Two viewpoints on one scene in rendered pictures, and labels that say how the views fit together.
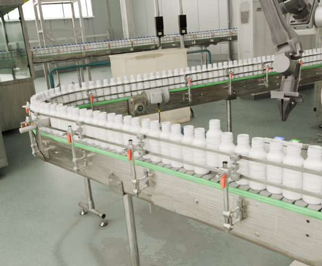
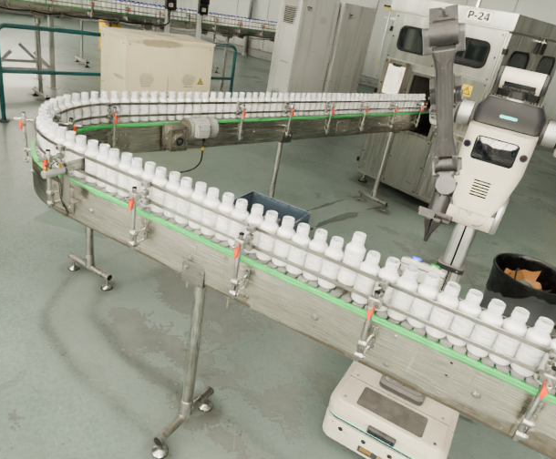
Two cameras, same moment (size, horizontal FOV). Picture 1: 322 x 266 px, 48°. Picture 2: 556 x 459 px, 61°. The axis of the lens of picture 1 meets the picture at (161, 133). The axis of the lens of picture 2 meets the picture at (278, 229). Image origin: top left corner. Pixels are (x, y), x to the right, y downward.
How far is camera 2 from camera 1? 0.56 m
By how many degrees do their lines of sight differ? 22
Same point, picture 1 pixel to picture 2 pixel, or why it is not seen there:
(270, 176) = (418, 310)
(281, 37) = (447, 149)
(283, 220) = (423, 357)
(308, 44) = (354, 67)
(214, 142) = (356, 259)
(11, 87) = not seen: outside the picture
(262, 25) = (308, 30)
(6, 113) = not seen: outside the picture
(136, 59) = (145, 45)
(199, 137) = (336, 249)
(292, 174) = (446, 315)
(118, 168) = (202, 256)
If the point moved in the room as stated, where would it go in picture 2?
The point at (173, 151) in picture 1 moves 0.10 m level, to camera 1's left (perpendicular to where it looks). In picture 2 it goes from (295, 255) to (265, 255)
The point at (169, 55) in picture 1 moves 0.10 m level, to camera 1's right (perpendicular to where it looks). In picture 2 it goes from (190, 47) to (200, 49)
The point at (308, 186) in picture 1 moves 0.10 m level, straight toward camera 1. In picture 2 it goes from (458, 329) to (468, 352)
